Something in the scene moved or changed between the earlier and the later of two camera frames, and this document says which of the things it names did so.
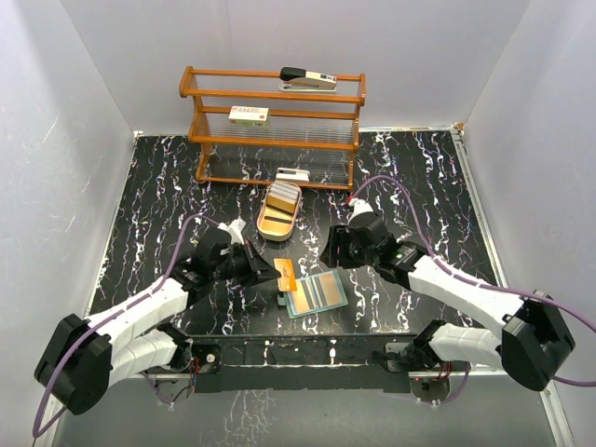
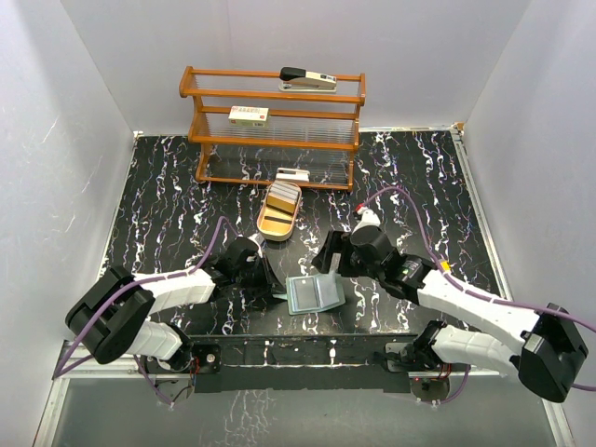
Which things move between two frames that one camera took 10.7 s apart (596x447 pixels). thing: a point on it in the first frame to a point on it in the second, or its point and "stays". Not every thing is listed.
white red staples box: x=249 y=115 stays
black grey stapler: x=298 y=79 stays
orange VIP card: x=287 y=280 to x=304 y=293
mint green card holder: x=314 y=294 stays
